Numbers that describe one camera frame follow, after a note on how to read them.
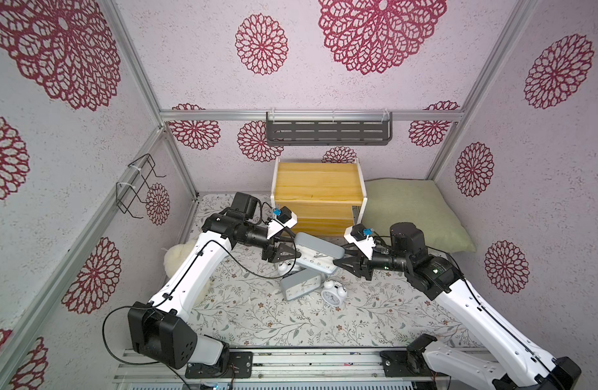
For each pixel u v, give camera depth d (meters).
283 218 0.59
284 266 0.85
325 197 0.75
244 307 0.85
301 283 0.84
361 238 0.56
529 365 0.39
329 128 0.92
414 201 1.00
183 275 0.45
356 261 0.59
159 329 0.39
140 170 0.78
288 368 0.75
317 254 0.66
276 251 0.61
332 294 0.81
